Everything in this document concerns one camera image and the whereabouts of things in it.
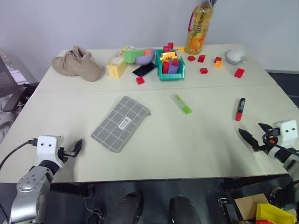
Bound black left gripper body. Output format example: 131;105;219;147
57;147;77;165

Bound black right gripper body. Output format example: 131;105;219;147
253;133;278;153

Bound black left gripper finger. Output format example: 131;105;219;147
72;138;83;158

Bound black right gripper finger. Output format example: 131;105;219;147
238;128;259;150
258;123;273;133

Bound grey checked pouch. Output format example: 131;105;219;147
91;95;152;154

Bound red and black marker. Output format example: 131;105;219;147
235;98;246;122

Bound brown cardboard piece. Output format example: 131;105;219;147
234;193;270;221

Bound white crumpled sheet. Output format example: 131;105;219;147
0;93;22;143

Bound yellow plastic bin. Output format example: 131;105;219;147
255;202;298;224

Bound green highlighter pen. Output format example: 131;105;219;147
172;94;193;115

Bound white bowl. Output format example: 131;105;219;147
224;49;247;65

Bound beige suede boot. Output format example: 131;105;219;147
51;45;105;83

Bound yellow cardboard box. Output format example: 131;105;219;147
106;45;136;79

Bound green plastic storage bin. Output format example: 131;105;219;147
155;49;186;82

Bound black smartphone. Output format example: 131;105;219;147
132;62;157;78

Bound purple building block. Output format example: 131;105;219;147
168;59;180;74

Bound purple plastic bowl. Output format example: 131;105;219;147
134;48;156;66

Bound yellow toothed building block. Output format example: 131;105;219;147
160;51;180;63

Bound cooking oil bottle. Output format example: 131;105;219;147
184;0;215;56

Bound red stacked blocks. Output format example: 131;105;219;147
162;42;175;53

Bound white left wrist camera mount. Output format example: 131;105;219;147
36;135;64;168

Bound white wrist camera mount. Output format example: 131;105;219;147
272;119;299;149
36;135;64;168

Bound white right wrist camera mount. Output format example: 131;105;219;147
272;119;299;149

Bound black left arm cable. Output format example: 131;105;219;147
0;139;38;171

